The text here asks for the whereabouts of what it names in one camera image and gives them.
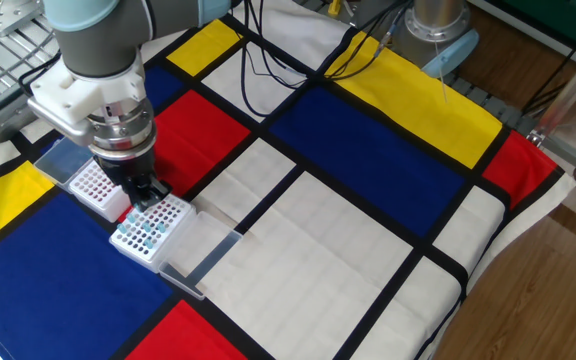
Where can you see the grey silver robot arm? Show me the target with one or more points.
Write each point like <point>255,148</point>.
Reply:
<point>98,45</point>

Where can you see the white pipette tip box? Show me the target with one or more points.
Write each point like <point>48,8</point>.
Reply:
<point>108,205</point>
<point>133,252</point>

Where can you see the yellow plastic clamp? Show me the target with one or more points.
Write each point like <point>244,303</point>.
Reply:
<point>334,7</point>

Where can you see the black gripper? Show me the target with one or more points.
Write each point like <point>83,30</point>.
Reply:
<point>125,170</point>

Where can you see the aluminium profile frame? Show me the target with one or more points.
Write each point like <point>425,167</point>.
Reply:
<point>573,87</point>

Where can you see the colour block tablecloth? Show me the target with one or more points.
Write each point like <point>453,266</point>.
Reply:
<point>343,160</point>

